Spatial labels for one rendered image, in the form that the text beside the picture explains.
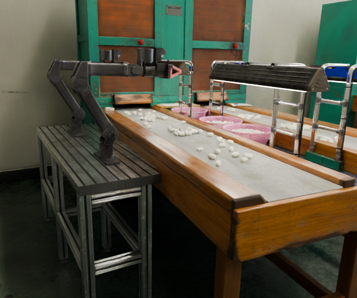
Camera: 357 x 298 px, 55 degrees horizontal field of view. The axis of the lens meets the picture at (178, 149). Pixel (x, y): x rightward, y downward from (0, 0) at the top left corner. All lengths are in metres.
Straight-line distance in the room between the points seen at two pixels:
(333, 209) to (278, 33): 3.65
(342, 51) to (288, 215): 3.56
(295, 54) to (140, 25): 2.68
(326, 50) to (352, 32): 0.36
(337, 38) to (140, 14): 2.59
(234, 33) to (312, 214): 2.15
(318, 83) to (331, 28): 3.50
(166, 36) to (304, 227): 1.98
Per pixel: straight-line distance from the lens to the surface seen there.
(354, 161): 1.60
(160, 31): 2.71
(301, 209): 1.08
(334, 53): 4.53
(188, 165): 1.20
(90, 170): 1.47
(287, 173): 1.28
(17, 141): 3.39
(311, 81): 1.11
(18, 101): 3.33
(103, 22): 2.60
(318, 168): 1.29
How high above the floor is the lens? 1.13
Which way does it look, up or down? 15 degrees down
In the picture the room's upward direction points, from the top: 1 degrees clockwise
